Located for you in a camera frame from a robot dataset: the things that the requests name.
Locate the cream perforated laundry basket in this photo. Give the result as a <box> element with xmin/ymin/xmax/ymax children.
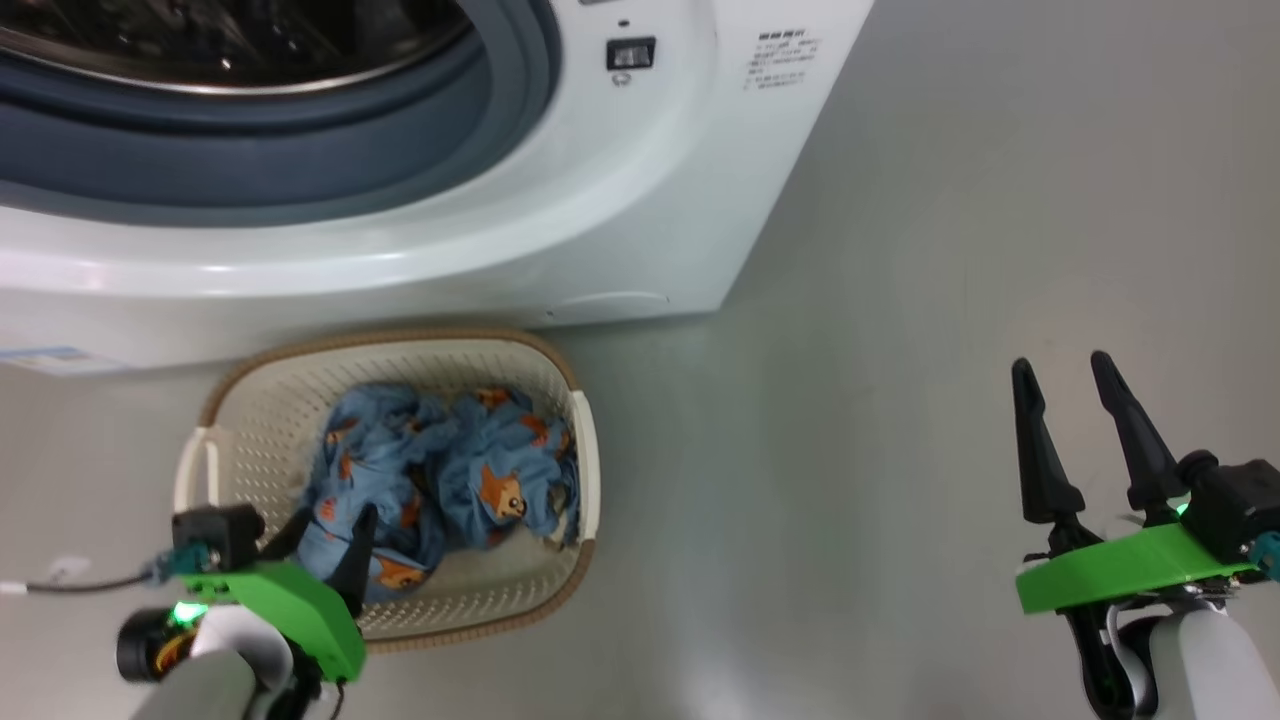
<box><xmin>174</xmin><ymin>327</ymin><xmax>602</xmax><ymax>654</ymax></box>

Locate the blue white energy label sticker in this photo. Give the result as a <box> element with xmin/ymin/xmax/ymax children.
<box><xmin>0</xmin><ymin>346</ymin><xmax>123</xmax><ymax>377</ymax></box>

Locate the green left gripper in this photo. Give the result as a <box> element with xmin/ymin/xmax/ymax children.
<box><xmin>178</xmin><ymin>503</ymin><xmax>380</xmax><ymax>687</ymax></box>

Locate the round white filter cover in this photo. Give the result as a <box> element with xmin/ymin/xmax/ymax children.
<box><xmin>545</xmin><ymin>289</ymin><xmax>672</xmax><ymax>323</ymax></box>

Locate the blue garment with orange print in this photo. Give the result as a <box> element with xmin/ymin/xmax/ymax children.
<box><xmin>438</xmin><ymin>387</ymin><xmax>584</xmax><ymax>552</ymax></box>
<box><xmin>298</xmin><ymin>384</ymin><xmax>453</xmax><ymax>607</ymax></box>

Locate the white front-load washing machine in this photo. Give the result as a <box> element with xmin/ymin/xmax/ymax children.
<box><xmin>0</xmin><ymin>0</ymin><xmax>877</xmax><ymax>373</ymax></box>

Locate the black door latch socket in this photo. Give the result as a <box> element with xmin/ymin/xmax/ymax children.
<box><xmin>606</xmin><ymin>36</ymin><xmax>658</xmax><ymax>72</ymax></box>

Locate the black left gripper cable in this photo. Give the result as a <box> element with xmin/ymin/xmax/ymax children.
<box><xmin>0</xmin><ymin>545</ymin><xmax>217</xmax><ymax>599</ymax></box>

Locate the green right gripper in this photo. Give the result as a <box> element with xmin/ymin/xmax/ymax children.
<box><xmin>1012</xmin><ymin>350</ymin><xmax>1261</xmax><ymax>616</ymax></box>

